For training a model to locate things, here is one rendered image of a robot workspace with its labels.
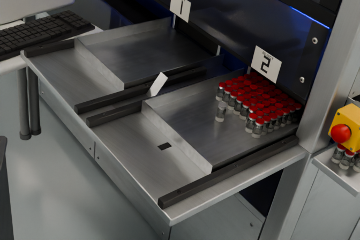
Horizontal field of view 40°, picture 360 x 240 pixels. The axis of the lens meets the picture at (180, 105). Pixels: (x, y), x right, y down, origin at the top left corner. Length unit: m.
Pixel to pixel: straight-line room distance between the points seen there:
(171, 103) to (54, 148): 1.26
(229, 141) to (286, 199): 0.25
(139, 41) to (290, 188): 0.61
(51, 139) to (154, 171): 1.46
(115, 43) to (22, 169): 1.03
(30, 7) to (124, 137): 0.77
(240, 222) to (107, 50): 0.63
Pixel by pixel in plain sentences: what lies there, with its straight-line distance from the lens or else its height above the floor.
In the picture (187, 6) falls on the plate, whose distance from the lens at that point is 1.38.
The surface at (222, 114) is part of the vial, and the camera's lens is 1.19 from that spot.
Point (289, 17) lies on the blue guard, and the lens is 1.13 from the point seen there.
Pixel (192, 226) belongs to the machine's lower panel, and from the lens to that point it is 1.71.
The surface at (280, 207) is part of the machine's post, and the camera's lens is 1.33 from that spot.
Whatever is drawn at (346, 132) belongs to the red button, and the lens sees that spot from 1.07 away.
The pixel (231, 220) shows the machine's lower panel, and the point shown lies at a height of 0.48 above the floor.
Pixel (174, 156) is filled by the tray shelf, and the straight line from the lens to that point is 1.08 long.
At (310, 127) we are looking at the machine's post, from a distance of 1.16.
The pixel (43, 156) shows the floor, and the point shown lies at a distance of 2.38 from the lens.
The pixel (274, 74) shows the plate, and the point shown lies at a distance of 1.19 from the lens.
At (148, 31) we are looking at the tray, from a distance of 1.55.
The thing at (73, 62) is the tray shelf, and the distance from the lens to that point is 1.37.
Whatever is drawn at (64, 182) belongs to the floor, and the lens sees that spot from 2.25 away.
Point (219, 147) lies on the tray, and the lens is 1.13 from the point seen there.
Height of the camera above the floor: 1.60
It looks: 35 degrees down
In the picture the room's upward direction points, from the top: 9 degrees clockwise
